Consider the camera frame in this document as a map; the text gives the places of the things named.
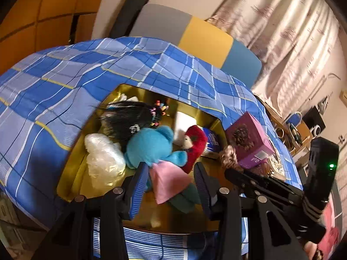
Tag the blue teddy bear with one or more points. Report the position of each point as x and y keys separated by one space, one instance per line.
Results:
x=151 y=146

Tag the brown scrunchie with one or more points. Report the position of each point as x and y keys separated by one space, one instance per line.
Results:
x=229 y=155

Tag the red patterned clothing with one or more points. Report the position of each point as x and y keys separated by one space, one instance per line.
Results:
x=332 y=235

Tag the woven wicker basket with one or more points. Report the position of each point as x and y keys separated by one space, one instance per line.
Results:
x=276 y=165

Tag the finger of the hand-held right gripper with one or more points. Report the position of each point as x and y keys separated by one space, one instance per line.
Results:
x=260 y=182

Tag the black rolled mat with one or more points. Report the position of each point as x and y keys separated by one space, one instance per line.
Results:
x=130 y=10

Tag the dark green cloth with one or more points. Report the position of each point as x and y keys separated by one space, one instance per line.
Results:
x=184 y=200

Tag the purple cardboard box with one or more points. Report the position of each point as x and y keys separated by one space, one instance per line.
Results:
x=244 y=135

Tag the wooden wardrobe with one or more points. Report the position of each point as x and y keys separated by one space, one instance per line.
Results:
x=40 y=13

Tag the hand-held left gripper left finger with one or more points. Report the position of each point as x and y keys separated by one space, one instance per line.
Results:
x=138 y=192

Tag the blue plaid tablecloth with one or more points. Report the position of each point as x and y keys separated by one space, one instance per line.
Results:
x=67 y=67

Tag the wall pipe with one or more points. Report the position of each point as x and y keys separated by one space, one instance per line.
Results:
x=322 y=82

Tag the red plush toy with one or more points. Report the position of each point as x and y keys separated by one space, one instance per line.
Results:
x=196 y=138

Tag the black wig with colourful clips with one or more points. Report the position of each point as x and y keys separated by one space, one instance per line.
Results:
x=124 y=119

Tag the pink cloth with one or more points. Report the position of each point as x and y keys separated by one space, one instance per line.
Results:
x=168 y=181

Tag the beige patterned curtain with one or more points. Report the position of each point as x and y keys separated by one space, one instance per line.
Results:
x=284 y=32

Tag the blue packet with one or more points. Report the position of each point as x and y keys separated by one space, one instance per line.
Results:
x=212 y=140

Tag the black appliance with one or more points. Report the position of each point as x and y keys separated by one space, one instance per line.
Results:
x=314 y=122

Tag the wooden side desk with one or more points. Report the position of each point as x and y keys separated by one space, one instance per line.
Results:
x=273 y=119

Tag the white cloth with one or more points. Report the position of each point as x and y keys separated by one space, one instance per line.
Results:
x=122 y=97

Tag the gold rectangular tray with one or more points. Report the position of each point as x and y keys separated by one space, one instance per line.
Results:
x=73 y=173

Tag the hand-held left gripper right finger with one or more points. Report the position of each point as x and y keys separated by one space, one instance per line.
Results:
x=203 y=189

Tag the white sponge block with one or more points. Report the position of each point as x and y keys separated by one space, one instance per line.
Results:
x=183 y=124

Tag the blue bag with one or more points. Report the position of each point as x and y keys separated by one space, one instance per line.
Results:
x=294 y=119

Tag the clear plastic bag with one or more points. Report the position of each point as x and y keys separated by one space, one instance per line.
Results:
x=104 y=157

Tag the white air conditioner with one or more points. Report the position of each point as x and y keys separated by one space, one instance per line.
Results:
x=343 y=94

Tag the grey yellow blue chair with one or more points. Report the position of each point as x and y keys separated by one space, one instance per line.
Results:
x=206 y=40

